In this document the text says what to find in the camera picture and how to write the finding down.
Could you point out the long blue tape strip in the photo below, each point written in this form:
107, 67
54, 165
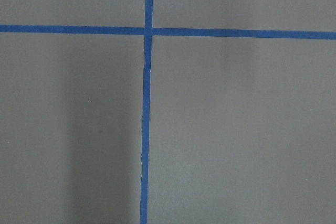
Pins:
148, 26

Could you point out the crossing blue tape strip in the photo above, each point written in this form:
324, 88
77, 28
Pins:
190, 32

